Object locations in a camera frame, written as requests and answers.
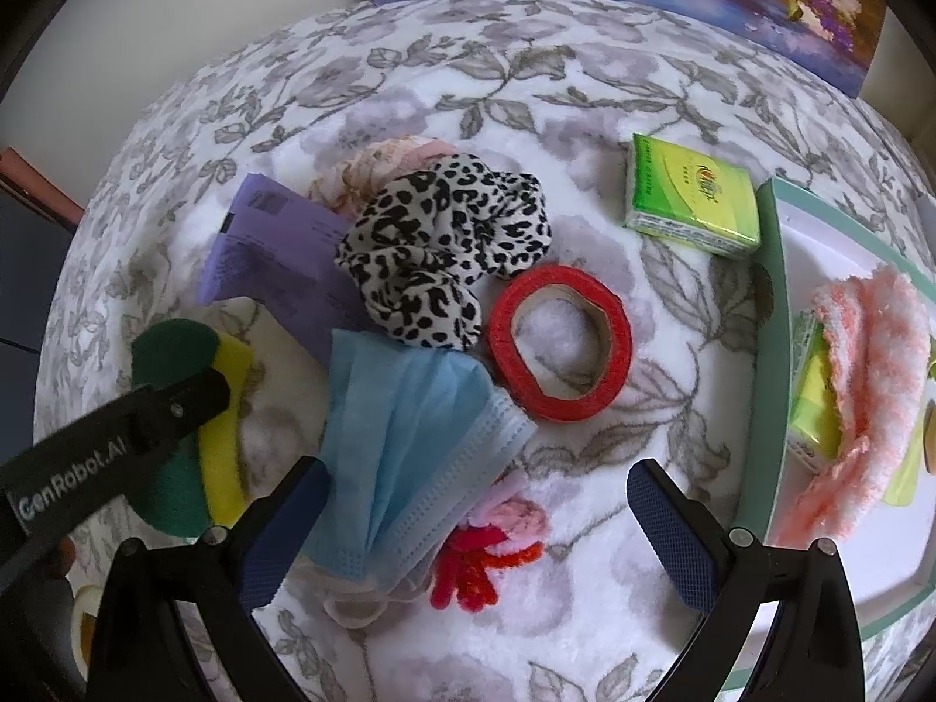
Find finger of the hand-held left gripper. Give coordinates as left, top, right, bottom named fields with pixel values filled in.
left=121, top=367, right=233, bottom=458

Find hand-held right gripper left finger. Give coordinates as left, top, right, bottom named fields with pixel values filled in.
left=86, top=455, right=332, bottom=702

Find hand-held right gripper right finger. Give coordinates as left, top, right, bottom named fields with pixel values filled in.
left=627, top=457, right=868, bottom=702

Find yellow and green scouring sponge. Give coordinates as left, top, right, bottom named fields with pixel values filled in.
left=132, top=318, right=257, bottom=536

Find blue face mask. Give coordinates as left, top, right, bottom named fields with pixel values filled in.
left=300, top=328, right=538, bottom=626

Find green-edged white box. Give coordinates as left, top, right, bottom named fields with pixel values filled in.
left=735, top=177, right=936, bottom=645

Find large green tissue pack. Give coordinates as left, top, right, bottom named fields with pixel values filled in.
left=786, top=311, right=842, bottom=473

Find yellow-green cloth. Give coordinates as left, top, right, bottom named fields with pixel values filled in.
left=881, top=417, right=926, bottom=507

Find pink striped fluffy towel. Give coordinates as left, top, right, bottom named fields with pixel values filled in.
left=775, top=263, right=933, bottom=546

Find pink floral fabric scrunchie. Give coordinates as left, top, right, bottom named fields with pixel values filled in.
left=305, top=137, right=458, bottom=224

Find red tape roll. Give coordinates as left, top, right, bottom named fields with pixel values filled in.
left=486, top=265, right=634, bottom=424

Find purple packet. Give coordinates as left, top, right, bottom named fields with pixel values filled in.
left=197, top=173, right=374, bottom=370

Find dark cabinet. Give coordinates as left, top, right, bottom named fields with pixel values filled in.
left=0, top=190, right=81, bottom=352

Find reddish-brown board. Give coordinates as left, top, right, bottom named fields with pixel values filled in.
left=0, top=146, right=85, bottom=231

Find leopard print scrunchie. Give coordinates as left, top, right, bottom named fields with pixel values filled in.
left=335, top=152, right=553, bottom=350

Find small green tissue pack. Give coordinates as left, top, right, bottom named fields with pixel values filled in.
left=623, top=133, right=762, bottom=259

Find grey floral blanket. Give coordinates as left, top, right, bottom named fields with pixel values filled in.
left=33, top=0, right=936, bottom=702

